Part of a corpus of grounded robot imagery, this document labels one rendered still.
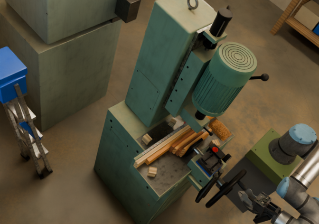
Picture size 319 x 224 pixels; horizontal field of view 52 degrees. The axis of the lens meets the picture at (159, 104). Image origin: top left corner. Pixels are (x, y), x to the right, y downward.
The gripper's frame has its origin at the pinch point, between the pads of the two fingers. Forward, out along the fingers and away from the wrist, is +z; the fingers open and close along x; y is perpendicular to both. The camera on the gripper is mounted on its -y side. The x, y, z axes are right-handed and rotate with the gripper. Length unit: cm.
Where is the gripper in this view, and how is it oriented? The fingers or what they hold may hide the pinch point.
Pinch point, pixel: (239, 193)
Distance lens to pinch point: 172.4
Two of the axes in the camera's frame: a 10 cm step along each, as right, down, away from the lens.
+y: 0.2, -7.8, -6.3
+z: -7.0, -4.6, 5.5
